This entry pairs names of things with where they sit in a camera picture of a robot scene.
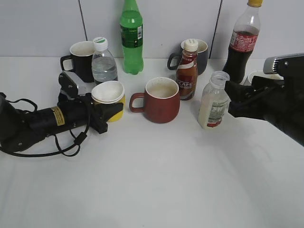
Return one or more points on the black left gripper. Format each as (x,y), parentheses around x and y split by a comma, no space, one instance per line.
(76,114)

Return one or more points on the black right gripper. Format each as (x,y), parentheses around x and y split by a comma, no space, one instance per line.
(272,99)

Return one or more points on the yellow paper cup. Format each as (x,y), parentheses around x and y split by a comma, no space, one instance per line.
(108,93)

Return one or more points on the clear milk bottle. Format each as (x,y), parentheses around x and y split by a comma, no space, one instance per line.
(214,101)

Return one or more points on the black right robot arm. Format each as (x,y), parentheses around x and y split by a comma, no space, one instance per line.
(294,131)

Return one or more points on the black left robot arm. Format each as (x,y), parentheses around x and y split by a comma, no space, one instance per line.
(21,129)

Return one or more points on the white ceramic mug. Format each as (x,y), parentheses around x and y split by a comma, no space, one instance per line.
(250,76)

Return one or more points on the clear water bottle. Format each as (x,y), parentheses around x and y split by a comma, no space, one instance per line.
(103,63)

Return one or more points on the black ceramic mug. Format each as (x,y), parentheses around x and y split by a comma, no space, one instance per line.
(81,54)

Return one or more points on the red ceramic mug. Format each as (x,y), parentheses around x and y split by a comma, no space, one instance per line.
(160,101)

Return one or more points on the brown coffee drink bottle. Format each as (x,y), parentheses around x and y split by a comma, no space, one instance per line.
(187,71)

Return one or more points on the cola bottle yellow cap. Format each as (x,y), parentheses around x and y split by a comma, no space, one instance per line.
(243,40)

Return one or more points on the green soda bottle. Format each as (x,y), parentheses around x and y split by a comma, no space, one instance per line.
(131,26)

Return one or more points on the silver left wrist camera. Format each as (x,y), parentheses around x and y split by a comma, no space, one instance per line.
(72,86)

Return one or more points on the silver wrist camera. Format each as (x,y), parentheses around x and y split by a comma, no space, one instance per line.
(72,86)
(284,64)

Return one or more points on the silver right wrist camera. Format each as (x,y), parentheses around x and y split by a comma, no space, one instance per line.
(284,64)

